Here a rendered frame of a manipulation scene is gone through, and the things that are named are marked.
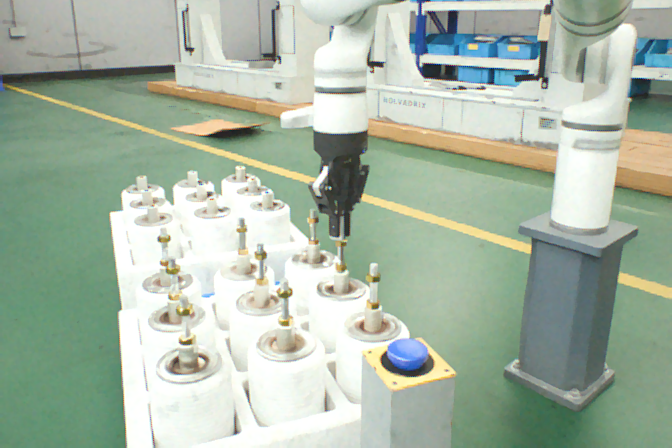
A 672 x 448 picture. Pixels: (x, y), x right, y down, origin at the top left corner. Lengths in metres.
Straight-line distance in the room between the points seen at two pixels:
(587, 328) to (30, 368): 1.02
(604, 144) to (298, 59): 3.13
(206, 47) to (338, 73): 4.37
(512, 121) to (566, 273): 1.83
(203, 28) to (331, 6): 4.41
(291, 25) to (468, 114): 1.52
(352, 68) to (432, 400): 0.41
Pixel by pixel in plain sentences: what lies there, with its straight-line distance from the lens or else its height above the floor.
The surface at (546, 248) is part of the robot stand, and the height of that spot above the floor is 0.27.
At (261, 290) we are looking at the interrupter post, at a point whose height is 0.28.
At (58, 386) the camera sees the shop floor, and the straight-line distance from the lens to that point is 1.21.
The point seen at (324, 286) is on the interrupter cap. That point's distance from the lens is 0.88.
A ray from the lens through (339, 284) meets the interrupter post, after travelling 0.86.
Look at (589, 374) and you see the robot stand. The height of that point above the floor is 0.05.
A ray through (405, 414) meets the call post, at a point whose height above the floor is 0.28.
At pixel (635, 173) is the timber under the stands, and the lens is 2.52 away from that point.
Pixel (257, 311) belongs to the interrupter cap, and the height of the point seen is 0.25.
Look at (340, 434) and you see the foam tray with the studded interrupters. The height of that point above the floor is 0.16.
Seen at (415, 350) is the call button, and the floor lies 0.33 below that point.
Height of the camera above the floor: 0.64
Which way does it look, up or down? 17 degrees down
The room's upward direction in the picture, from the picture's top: straight up
